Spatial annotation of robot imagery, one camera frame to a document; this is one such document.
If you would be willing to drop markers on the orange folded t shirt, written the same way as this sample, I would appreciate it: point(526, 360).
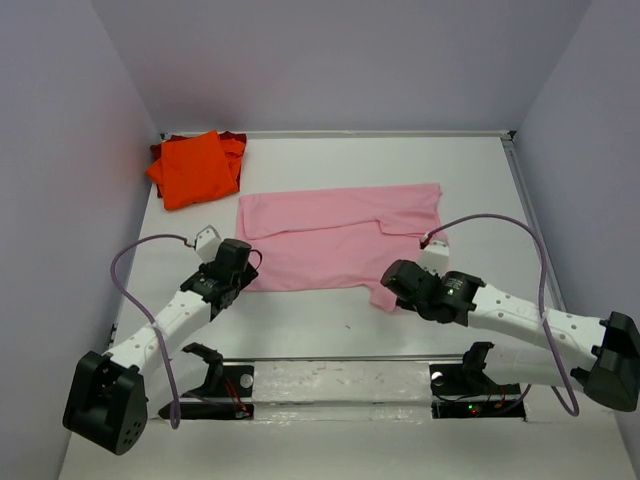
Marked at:
point(192, 167)

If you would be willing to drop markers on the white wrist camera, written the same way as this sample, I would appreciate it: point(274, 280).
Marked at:
point(434, 256)
point(206, 243)

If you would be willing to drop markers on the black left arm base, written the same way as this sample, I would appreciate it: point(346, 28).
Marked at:
point(225, 391)

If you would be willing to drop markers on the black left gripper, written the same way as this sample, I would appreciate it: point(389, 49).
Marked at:
point(248, 275)

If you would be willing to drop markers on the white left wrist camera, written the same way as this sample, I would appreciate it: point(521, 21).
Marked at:
point(206, 243)

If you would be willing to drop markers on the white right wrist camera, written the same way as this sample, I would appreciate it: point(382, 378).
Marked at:
point(434, 256)

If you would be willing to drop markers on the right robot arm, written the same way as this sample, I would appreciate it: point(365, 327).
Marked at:
point(596, 356)

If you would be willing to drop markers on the pink t shirt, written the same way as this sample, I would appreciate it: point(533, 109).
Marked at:
point(336, 238)

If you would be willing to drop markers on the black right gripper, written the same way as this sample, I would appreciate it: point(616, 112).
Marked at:
point(405, 304)

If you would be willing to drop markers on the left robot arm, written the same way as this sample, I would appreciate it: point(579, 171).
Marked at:
point(113, 394)

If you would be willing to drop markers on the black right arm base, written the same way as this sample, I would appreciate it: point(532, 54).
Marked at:
point(462, 390)

